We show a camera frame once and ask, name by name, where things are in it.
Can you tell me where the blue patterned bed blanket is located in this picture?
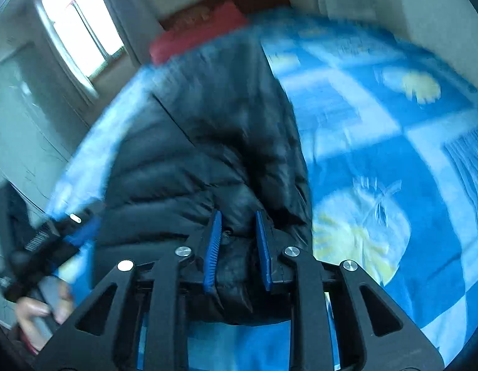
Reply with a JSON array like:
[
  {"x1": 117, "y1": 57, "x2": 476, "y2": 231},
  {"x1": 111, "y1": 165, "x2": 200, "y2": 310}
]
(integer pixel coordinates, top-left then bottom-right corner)
[{"x1": 47, "y1": 8, "x2": 478, "y2": 370}]

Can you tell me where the bright window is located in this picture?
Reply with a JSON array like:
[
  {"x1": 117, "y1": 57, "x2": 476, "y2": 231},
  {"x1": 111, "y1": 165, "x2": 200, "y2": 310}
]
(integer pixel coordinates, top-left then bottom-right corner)
[{"x1": 34, "y1": 0, "x2": 125, "y2": 101}]

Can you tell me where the dark wooden headboard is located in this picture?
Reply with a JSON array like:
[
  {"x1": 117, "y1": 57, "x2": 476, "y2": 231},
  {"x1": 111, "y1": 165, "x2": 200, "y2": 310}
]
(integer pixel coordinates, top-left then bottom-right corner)
[{"x1": 157, "y1": 0, "x2": 292, "y2": 32}]

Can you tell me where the person's left hand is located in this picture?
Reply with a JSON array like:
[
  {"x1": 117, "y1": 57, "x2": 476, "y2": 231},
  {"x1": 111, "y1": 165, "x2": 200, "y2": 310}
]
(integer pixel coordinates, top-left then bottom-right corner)
[{"x1": 15, "y1": 278, "x2": 74, "y2": 354}]

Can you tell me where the grey right curtain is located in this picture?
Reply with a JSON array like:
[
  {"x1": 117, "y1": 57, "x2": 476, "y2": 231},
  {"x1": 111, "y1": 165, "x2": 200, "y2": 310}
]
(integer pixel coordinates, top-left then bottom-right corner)
[{"x1": 103, "y1": 0, "x2": 163, "y2": 66}]

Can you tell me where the red pillow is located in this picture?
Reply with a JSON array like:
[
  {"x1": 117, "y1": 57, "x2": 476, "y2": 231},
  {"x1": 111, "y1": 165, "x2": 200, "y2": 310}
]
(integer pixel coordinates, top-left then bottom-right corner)
[{"x1": 149, "y1": 1, "x2": 248, "y2": 65}]

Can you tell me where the black puffer down jacket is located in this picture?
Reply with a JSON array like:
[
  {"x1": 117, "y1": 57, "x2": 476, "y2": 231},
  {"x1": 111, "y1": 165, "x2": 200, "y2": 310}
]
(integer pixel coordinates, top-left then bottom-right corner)
[{"x1": 92, "y1": 26, "x2": 315, "y2": 328}]

